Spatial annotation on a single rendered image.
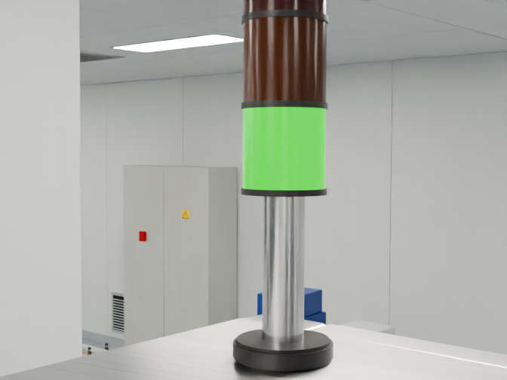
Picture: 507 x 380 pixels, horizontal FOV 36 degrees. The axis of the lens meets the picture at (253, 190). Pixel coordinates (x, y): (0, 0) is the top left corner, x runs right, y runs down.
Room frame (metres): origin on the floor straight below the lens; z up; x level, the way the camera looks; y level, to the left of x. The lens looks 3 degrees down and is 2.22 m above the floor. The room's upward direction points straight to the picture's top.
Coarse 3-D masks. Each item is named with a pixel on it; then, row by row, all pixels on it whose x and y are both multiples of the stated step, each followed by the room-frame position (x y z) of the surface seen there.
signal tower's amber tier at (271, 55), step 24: (264, 24) 0.44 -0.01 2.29; (288, 24) 0.44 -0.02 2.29; (312, 24) 0.45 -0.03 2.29; (264, 48) 0.44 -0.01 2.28; (288, 48) 0.44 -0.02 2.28; (312, 48) 0.45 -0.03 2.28; (264, 72) 0.44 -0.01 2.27; (288, 72) 0.44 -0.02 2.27; (312, 72) 0.45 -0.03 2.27; (264, 96) 0.44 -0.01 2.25; (288, 96) 0.44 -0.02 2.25; (312, 96) 0.45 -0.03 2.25
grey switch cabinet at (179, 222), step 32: (128, 192) 7.97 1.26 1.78; (160, 192) 7.67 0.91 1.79; (192, 192) 7.38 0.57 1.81; (224, 192) 7.41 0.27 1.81; (128, 224) 7.97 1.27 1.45; (160, 224) 7.67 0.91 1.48; (192, 224) 7.38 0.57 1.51; (224, 224) 7.41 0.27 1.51; (128, 256) 7.97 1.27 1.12; (160, 256) 7.67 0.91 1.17; (192, 256) 7.38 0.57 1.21; (224, 256) 7.41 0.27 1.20; (128, 288) 7.98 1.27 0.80; (160, 288) 7.67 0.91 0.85; (192, 288) 7.38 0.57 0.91; (224, 288) 7.41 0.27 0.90; (128, 320) 7.98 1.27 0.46; (160, 320) 7.67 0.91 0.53; (192, 320) 7.38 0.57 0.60; (224, 320) 7.42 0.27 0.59
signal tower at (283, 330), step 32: (256, 192) 0.45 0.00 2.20; (288, 192) 0.44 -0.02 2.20; (320, 192) 0.45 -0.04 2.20; (288, 224) 0.45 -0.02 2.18; (288, 256) 0.45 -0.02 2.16; (288, 288) 0.45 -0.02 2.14; (288, 320) 0.45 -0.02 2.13; (256, 352) 0.44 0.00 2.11; (288, 352) 0.44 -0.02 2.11; (320, 352) 0.44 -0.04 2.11
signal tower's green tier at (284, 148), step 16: (256, 112) 0.45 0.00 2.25; (272, 112) 0.44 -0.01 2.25; (288, 112) 0.44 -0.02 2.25; (304, 112) 0.44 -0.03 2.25; (320, 112) 0.45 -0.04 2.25; (256, 128) 0.45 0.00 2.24; (272, 128) 0.44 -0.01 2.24; (288, 128) 0.44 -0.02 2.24; (304, 128) 0.44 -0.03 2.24; (320, 128) 0.45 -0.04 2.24; (256, 144) 0.45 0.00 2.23; (272, 144) 0.44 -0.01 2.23; (288, 144) 0.44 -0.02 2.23; (304, 144) 0.44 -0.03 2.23; (320, 144) 0.45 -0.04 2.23; (256, 160) 0.45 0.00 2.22; (272, 160) 0.44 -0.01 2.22; (288, 160) 0.44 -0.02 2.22; (304, 160) 0.44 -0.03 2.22; (320, 160) 0.45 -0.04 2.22; (256, 176) 0.45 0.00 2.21; (272, 176) 0.44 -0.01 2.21; (288, 176) 0.44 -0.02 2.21; (304, 176) 0.44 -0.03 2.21; (320, 176) 0.45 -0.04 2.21
